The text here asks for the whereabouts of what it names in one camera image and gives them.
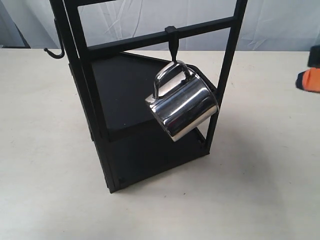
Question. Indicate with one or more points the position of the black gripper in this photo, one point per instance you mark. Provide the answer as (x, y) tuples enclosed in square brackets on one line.
[(309, 80)]

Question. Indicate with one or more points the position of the stainless steel mug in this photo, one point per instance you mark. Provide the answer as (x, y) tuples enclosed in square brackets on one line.
[(181, 99)]

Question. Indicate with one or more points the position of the black plastic clip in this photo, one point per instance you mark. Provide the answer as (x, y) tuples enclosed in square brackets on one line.
[(173, 41)]

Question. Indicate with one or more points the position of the black metal shelf rack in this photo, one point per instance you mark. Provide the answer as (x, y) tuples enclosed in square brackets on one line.
[(113, 83)]

